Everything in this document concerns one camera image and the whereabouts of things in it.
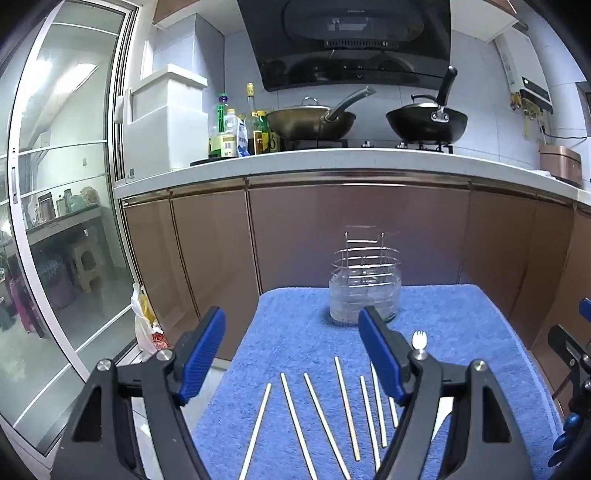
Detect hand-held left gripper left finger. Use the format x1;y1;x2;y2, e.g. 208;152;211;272
51;305;227;480

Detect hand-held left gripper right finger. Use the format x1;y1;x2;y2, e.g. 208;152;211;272
358;305;536;480

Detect wire utensil holder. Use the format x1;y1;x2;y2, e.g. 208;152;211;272
329;224;402;326

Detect person's right hand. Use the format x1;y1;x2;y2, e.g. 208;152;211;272
548;412;583;468

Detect plastic bag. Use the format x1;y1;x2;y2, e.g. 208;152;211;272
131;284;167;361

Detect blue towel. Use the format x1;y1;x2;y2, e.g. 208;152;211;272
187;284;566;480

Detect beige plastic stool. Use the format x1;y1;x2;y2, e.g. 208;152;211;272
69;239;109;294

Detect brown base cabinet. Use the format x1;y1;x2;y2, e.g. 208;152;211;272
121;173;591;370

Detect copper rice cooker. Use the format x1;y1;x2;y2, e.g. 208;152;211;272
538;143;585;188

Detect dark side table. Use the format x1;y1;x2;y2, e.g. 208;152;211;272
23;203;107;259

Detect white kitchen countertop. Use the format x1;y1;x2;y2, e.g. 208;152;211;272
113;148;591;206

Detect white appliance boxes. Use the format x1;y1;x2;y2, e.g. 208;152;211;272
124;108;209;178

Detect gas stove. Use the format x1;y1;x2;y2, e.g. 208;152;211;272
277;137;455;155

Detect water heater pipes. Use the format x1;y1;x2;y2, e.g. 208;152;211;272
510;91;551;139

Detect sliding glass door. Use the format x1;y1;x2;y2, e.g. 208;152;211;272
0;0;139;457

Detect blue white salt bag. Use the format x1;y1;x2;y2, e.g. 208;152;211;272
236;115;253;158

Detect small condiment bottle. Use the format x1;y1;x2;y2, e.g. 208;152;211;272
254;110;271;154

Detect black wok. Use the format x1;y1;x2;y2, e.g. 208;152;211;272
385;66;468;144

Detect brown wok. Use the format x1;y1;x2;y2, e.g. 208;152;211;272
266;86;377;140

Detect tall gold capped bottle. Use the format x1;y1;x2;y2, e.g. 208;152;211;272
245;82;258;155

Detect white water heater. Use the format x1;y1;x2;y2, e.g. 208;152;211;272
496;32;555;114

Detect white foam box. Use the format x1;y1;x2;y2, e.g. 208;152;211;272
131;64;209;121

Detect glass wok lid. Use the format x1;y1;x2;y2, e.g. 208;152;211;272
271;95;334;114

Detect black range hood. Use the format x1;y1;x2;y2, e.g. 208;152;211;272
236;0;452;92

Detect brown wall cabinet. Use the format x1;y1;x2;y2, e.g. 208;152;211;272
152;0;241;26

